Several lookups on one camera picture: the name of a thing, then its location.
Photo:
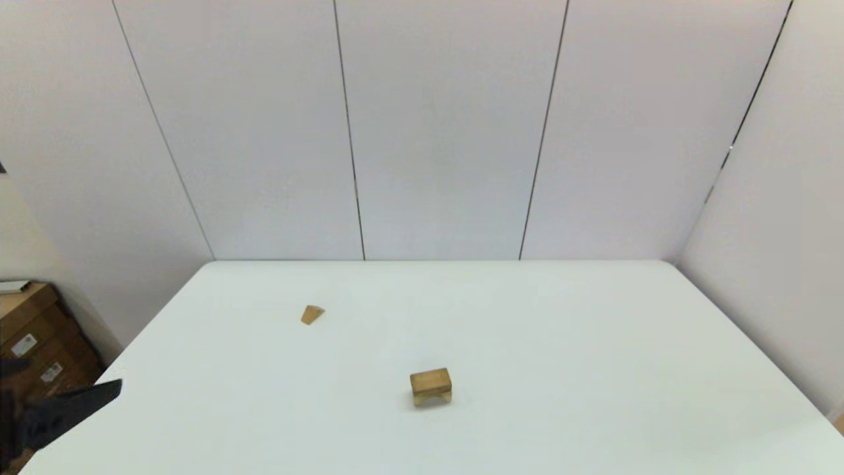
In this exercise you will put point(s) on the flat white object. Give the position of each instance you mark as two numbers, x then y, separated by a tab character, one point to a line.
13	286

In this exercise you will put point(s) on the triangular wooden building block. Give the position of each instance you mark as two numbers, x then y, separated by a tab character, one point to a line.
311	315

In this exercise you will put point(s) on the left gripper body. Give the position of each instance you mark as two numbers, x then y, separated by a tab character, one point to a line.
13	429

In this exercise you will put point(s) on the rectangular wooden building block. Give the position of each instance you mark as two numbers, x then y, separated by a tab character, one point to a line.
430	380

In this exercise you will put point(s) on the arched wooden building block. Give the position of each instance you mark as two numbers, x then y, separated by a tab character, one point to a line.
422	398

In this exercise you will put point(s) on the brown cardboard box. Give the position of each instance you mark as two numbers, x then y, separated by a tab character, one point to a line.
66	369
30	315

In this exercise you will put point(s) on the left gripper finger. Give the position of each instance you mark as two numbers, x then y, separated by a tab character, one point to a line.
13	369
79	406

